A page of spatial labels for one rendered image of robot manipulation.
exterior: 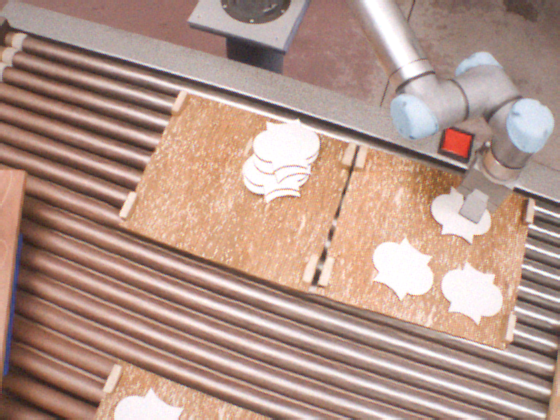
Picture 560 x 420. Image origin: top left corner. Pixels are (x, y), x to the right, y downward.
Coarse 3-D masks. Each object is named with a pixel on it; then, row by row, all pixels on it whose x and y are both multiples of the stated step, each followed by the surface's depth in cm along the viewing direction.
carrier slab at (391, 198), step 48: (384, 192) 127; (432, 192) 127; (336, 240) 122; (384, 240) 122; (432, 240) 123; (480, 240) 123; (336, 288) 118; (384, 288) 118; (432, 288) 118; (480, 336) 115
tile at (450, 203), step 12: (456, 192) 126; (432, 204) 125; (444, 204) 125; (456, 204) 125; (432, 216) 124; (444, 216) 124; (456, 216) 124; (444, 228) 123; (456, 228) 123; (468, 228) 123; (480, 228) 123; (468, 240) 122
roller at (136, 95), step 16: (0, 48) 141; (16, 64) 141; (32, 64) 140; (48, 64) 140; (64, 80) 140; (80, 80) 138; (96, 80) 138; (112, 80) 138; (112, 96) 139; (128, 96) 137; (144, 96) 136; (160, 96) 136; (544, 224) 127; (544, 240) 127
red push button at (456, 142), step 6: (450, 132) 134; (456, 132) 134; (450, 138) 133; (456, 138) 134; (462, 138) 134; (468, 138) 134; (444, 144) 133; (450, 144) 133; (456, 144) 133; (462, 144) 133; (468, 144) 133; (450, 150) 132; (456, 150) 132; (462, 150) 132
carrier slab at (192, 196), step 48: (192, 96) 135; (192, 144) 130; (240, 144) 130; (336, 144) 131; (144, 192) 125; (192, 192) 125; (240, 192) 125; (336, 192) 126; (192, 240) 121; (240, 240) 121; (288, 240) 122
